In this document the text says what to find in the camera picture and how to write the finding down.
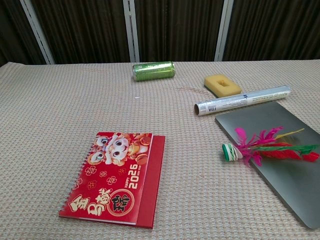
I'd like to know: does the colourful feather shuttlecock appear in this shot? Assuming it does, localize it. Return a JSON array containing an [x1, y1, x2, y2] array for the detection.
[[221, 126, 320, 169]]

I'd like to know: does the grey laptop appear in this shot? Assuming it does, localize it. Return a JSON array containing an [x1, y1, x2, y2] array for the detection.
[[215, 101, 320, 230]]

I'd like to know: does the green drink can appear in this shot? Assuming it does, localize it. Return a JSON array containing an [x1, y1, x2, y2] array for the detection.
[[132, 61, 176, 82]]

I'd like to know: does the red 2026 desk calendar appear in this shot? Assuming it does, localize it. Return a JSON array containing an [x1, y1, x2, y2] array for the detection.
[[58, 131, 166, 229]]

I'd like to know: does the yellow sponge with hole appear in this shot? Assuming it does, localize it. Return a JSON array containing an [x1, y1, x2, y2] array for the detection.
[[203, 74, 243, 99]]

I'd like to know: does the silver foil roll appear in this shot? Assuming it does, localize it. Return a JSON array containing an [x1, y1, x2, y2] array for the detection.
[[193, 85, 292, 117]]

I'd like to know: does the beige woven tablecloth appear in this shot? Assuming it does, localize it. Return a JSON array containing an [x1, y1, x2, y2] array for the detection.
[[0, 59, 320, 240]]

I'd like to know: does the white partition post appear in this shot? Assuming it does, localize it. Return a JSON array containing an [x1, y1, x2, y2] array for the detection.
[[214, 0, 235, 62], [119, 0, 140, 63], [19, 0, 55, 65]]

